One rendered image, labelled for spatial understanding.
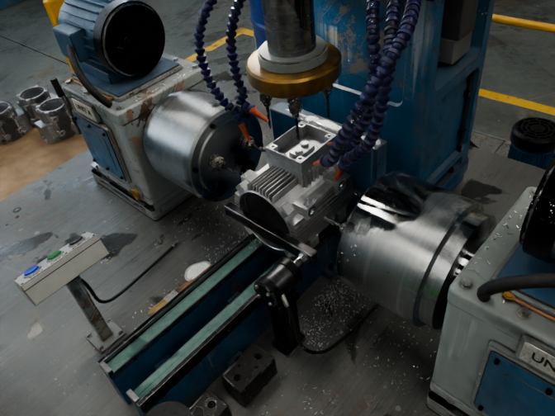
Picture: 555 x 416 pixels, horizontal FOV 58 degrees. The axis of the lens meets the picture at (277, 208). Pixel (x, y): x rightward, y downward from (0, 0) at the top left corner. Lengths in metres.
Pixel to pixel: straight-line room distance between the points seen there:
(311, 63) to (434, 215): 0.34
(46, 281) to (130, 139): 0.44
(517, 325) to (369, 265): 0.26
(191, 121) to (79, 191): 0.63
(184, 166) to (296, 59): 0.40
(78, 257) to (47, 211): 0.63
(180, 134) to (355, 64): 0.43
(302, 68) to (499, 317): 0.51
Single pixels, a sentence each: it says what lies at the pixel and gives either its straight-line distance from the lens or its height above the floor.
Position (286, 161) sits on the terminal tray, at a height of 1.13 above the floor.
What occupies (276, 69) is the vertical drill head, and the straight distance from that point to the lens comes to 0.92.
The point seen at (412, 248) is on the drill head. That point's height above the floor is 1.13.
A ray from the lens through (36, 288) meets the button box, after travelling 1.06.
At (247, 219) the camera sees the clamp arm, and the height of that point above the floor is 1.03.
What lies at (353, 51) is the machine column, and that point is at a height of 1.27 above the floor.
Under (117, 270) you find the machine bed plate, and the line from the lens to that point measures 1.39.
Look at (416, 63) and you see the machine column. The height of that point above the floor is 1.28.
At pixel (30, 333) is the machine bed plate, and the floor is 0.80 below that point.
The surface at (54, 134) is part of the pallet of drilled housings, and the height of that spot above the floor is 0.19.
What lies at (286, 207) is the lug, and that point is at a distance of 1.00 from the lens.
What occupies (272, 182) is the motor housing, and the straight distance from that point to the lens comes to 1.03.
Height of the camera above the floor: 1.76
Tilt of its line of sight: 42 degrees down
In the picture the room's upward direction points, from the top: 9 degrees counter-clockwise
